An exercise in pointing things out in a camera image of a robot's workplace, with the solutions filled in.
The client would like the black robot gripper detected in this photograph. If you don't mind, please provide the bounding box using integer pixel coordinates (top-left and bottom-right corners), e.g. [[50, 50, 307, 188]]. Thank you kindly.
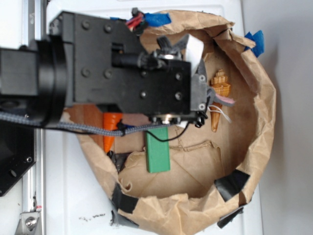
[[49, 12, 207, 127]]

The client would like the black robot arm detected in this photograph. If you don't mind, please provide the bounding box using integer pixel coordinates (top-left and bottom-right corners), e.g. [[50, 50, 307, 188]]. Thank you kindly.
[[0, 12, 207, 127]]

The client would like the orange plastic toy carrot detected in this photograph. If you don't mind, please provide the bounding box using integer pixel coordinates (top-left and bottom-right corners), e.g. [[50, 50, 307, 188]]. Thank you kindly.
[[103, 113, 123, 152]]

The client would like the grey plush bunny toy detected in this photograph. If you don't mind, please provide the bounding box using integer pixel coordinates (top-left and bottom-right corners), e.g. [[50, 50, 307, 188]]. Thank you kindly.
[[195, 58, 235, 108]]

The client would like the blue tape top strip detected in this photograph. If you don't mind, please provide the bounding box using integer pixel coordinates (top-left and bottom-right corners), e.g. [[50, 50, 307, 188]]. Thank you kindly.
[[110, 13, 172, 27]]

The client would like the blue tape strip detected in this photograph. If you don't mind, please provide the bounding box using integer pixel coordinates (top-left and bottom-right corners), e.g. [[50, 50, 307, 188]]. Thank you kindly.
[[244, 30, 265, 58], [110, 13, 172, 27]]

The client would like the blue tape right strip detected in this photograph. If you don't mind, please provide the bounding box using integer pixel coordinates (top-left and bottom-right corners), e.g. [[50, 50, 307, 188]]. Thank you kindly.
[[244, 30, 265, 58]]

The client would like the green wooden block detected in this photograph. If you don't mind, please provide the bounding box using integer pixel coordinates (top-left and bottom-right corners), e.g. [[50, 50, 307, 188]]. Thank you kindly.
[[146, 127, 170, 173]]

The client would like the crumpled brown paper bag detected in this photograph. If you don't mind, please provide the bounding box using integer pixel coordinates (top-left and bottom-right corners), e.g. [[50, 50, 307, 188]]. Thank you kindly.
[[78, 10, 276, 235]]

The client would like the black tape inside bag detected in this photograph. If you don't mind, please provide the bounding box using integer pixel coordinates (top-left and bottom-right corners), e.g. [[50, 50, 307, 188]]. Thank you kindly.
[[107, 150, 130, 173]]

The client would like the black tape bottom right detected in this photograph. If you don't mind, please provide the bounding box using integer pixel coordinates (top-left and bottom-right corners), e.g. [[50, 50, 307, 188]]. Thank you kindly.
[[214, 169, 250, 202]]

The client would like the black tape bottom left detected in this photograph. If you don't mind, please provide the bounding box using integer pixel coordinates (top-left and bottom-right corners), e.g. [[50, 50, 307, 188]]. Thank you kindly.
[[112, 184, 139, 213]]

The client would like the black tape lower right edge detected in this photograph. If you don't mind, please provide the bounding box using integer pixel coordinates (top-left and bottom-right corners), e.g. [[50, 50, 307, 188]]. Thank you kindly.
[[217, 206, 244, 229]]

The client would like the white plastic tray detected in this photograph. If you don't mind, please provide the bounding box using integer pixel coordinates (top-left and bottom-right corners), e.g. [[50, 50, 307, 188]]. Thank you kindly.
[[45, 0, 264, 235]]

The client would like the red and black wire bundle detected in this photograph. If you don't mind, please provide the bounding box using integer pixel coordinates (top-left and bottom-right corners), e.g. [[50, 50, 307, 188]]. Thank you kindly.
[[126, 7, 147, 36]]

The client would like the thin black wire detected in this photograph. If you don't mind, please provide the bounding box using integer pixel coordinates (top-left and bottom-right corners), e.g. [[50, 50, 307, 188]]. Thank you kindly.
[[146, 121, 194, 142]]

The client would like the grey braided cable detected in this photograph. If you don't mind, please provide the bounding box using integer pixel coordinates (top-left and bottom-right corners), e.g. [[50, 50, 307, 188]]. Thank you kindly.
[[0, 112, 172, 137]]

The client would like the aluminium frame rail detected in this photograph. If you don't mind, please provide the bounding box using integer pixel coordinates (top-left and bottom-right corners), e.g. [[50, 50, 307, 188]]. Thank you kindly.
[[22, 0, 46, 213]]

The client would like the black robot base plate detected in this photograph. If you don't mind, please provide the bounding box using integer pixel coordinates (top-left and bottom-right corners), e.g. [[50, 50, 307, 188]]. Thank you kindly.
[[0, 120, 35, 197]]

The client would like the metal corner bracket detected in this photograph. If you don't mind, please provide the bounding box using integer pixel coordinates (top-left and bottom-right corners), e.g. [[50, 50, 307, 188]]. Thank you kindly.
[[15, 211, 42, 235]]

